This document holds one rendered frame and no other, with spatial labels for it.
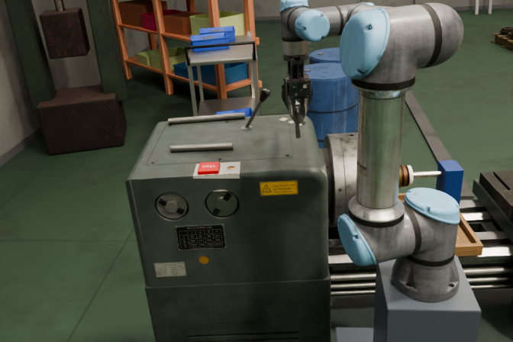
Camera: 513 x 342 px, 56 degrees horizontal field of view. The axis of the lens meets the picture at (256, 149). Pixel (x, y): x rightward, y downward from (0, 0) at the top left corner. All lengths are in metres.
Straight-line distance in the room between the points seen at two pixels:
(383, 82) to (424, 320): 0.57
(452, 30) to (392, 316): 0.63
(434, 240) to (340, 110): 2.91
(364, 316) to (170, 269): 0.78
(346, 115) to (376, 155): 3.06
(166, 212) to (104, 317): 1.53
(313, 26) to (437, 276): 0.65
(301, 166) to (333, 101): 2.52
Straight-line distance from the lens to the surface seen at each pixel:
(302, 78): 1.38
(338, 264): 1.70
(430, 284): 1.18
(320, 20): 1.23
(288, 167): 1.41
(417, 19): 0.91
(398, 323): 1.20
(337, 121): 3.98
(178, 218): 1.51
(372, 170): 0.98
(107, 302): 3.04
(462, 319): 1.22
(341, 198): 1.57
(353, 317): 1.96
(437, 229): 1.11
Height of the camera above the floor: 1.89
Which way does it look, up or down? 24 degrees down
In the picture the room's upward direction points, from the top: 4 degrees counter-clockwise
